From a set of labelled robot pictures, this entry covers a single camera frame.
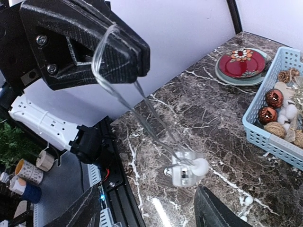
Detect twine ball ornament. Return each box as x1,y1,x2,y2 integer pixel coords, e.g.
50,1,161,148
264,122,286,139

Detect small green christmas tree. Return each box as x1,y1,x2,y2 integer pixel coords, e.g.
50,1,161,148
0,119,58,172

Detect copper red bauble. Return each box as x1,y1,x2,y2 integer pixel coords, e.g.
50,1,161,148
258,106,278,125
265,88,284,108

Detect white cable duct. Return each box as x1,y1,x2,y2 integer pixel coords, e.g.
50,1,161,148
88,165,114,227

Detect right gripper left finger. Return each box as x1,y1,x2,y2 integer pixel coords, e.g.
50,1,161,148
45,187,94,227

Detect white ball string lights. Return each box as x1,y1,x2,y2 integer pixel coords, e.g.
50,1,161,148
91,25,255,223

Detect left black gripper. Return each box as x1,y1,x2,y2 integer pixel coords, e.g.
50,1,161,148
0,0,47,92

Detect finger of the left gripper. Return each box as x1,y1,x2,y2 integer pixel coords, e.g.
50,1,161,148
45,35,149,90
20,0,150,80

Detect light blue plastic basket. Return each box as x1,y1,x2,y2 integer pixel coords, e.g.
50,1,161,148
242,47,303,170

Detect red floral plate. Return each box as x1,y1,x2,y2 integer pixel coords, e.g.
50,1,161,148
218,48,266,79

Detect black table front rail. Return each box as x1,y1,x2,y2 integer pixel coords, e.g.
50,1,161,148
98,116,145,227

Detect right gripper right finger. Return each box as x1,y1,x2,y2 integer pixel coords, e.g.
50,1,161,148
194,185,251,227

